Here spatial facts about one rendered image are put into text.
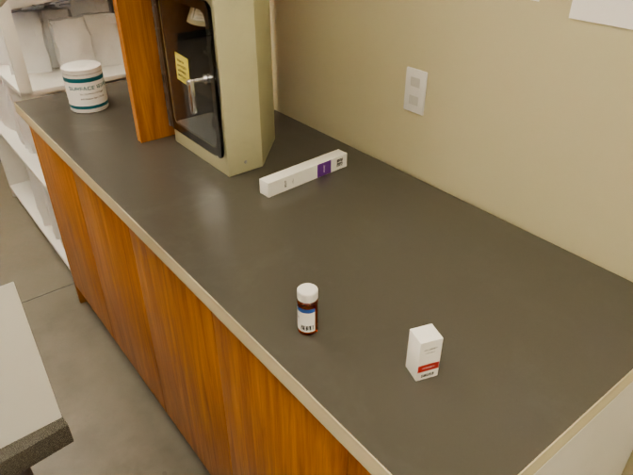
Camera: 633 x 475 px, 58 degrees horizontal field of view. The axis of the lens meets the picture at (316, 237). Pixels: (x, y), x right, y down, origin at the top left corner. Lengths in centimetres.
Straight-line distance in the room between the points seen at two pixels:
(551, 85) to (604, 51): 13
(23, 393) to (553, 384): 81
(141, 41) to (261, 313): 97
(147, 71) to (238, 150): 40
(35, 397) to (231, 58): 91
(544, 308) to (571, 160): 34
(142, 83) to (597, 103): 122
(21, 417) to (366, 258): 71
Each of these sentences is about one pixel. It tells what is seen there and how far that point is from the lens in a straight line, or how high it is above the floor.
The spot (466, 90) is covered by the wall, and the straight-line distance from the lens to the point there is 146.
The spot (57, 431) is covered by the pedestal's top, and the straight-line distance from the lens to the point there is 98.
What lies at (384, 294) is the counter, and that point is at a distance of 114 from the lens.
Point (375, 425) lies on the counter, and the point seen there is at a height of 94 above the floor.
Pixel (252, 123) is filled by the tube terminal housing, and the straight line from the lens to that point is 157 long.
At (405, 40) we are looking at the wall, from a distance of 157.
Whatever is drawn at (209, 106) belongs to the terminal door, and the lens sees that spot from 154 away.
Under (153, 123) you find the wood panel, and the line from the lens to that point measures 186.
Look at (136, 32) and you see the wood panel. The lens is 178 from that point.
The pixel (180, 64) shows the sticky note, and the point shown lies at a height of 121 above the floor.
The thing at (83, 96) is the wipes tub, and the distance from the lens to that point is 215.
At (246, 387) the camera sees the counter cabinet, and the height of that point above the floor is 71.
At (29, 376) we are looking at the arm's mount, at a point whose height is 104.
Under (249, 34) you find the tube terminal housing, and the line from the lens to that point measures 151.
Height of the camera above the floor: 164
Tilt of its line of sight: 33 degrees down
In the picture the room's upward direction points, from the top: straight up
